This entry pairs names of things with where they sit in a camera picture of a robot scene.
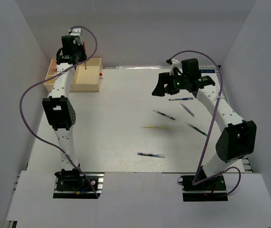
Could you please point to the yellow highlighter pen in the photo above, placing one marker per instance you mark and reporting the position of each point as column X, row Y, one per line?
column 156, row 127

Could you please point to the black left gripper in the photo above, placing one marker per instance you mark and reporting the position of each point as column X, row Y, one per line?
column 82, row 46

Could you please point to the red ballpoint pen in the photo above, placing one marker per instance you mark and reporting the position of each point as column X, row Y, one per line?
column 85, row 52

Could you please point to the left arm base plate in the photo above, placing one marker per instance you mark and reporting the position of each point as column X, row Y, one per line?
column 70, row 188

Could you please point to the dark blue gel pen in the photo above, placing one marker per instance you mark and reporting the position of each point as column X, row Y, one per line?
column 150, row 155

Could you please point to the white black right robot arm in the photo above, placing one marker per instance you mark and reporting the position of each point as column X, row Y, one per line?
column 206, row 92

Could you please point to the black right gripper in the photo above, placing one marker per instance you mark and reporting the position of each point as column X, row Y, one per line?
column 165, row 78

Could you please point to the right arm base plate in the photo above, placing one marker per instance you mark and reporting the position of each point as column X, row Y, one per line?
column 209, row 191

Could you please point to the black gel pen clear cap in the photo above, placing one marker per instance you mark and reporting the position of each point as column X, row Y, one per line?
column 163, row 114

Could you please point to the pink capped marker tube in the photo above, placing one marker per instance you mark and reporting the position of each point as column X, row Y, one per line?
column 55, row 68

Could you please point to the green gel pen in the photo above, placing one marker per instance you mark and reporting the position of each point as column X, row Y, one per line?
column 195, row 128

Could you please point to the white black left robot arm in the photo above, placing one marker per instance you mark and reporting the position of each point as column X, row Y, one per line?
column 60, row 112

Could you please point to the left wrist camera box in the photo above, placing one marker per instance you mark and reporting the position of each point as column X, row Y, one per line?
column 74, row 31

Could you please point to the cream compartment organizer box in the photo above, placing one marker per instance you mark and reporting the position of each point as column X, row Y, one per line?
column 83, row 80

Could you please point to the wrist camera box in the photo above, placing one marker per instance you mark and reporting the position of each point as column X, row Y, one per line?
column 173, row 63
column 74, row 31

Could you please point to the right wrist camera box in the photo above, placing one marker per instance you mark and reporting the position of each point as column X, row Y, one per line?
column 173, row 63

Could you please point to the blue grip ballpoint pen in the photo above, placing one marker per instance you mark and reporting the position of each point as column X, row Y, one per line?
column 181, row 99

